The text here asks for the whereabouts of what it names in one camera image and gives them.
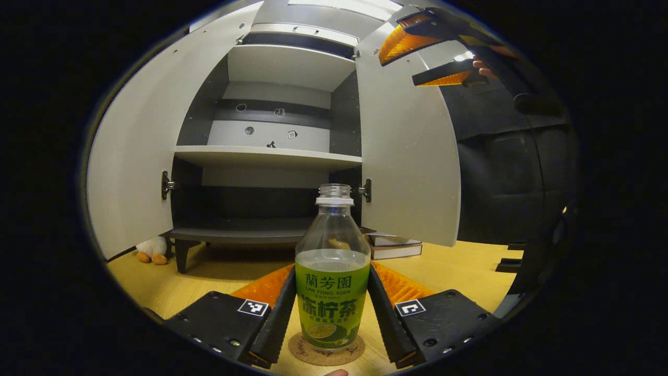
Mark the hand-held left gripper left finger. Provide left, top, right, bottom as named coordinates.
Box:
left=163, top=264, right=297, bottom=370

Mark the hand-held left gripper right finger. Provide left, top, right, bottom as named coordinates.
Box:
left=367, top=261, right=503, bottom=369

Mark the round cork coaster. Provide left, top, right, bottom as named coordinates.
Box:
left=288, top=332, right=366, bottom=366

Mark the green label bottle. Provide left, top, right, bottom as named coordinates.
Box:
left=295, top=184, right=372, bottom=349

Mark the grey cabinet door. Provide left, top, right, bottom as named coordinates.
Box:
left=355, top=23, right=462, bottom=248
left=86, top=2, right=264, bottom=260

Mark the grey cabinet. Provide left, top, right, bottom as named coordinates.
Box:
left=170, top=22, right=374, bottom=274

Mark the grey cabinet shelf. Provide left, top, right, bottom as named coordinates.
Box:
left=174, top=145, right=362, bottom=172
left=227, top=44, right=357, bottom=92

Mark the long ceiling light panel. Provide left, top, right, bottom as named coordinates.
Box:
left=287, top=0, right=405, bottom=15

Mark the brown book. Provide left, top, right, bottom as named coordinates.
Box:
left=369, top=243, right=423, bottom=261

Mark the penguin plush toy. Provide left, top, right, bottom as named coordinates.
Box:
left=136, top=236, right=169, bottom=265

